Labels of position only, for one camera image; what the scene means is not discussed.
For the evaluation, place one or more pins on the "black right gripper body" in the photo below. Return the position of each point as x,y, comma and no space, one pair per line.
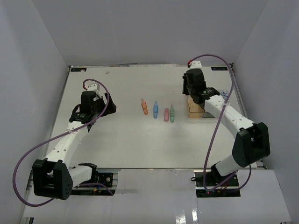
187,89

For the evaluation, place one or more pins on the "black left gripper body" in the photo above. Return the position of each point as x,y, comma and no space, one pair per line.
99,108

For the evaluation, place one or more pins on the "blue-lidded cleaning gel jar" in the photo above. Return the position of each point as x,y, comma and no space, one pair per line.
224,94

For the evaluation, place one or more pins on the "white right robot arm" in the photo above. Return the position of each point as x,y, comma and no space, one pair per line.
251,139

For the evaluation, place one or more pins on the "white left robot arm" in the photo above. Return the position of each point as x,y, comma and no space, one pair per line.
52,176

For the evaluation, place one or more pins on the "amber transparent tray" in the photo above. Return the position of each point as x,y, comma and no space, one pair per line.
194,110

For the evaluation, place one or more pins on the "grey transparent tray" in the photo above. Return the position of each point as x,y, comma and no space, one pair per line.
207,115

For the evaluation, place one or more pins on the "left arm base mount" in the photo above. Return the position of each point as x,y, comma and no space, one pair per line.
103,185

